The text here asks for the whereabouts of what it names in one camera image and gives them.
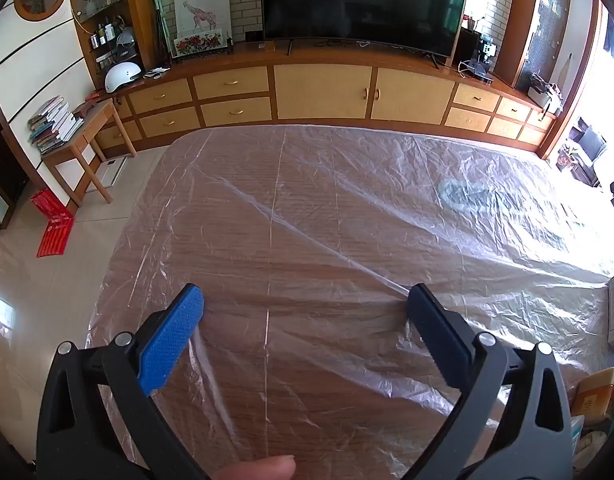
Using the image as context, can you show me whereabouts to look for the white helmet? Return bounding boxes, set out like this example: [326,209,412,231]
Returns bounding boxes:
[104,61,142,94]

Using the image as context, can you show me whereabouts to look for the red paper bag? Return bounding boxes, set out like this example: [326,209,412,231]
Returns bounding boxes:
[31,188,75,258]

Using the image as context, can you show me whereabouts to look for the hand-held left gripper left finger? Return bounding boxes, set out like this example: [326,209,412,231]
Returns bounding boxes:
[36,283,210,480]

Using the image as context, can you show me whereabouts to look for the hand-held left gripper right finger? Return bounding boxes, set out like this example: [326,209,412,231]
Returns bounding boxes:
[402,282,580,480]

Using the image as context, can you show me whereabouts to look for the black coffee machine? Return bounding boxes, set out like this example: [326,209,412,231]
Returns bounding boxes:
[469,32,498,81]

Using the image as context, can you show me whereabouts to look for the yellow box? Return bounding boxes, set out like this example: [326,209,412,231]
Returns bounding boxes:
[569,366,614,418]

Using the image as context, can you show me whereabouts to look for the large flat television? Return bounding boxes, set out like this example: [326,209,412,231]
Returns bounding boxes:
[259,0,470,58]

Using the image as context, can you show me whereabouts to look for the red flower picture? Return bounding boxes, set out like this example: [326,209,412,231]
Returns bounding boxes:
[173,31,222,58]

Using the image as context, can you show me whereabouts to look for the white floor appliance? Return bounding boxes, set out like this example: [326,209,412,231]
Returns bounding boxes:
[87,156,128,193]

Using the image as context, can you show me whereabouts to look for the wooden wall cabinet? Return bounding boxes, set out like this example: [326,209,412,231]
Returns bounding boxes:
[69,0,605,161]

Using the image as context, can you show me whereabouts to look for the dark armchair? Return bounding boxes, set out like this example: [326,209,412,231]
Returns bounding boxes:
[569,117,608,186]

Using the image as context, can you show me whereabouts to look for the small wooden side table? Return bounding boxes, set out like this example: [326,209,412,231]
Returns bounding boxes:
[41,97,138,208]

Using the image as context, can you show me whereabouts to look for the stack of books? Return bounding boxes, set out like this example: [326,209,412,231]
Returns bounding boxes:
[28,96,85,155]

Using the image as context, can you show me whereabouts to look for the giraffe picture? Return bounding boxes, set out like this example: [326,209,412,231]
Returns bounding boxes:
[174,0,231,36]

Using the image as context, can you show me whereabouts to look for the white printer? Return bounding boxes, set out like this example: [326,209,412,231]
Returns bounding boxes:
[527,72,562,111]

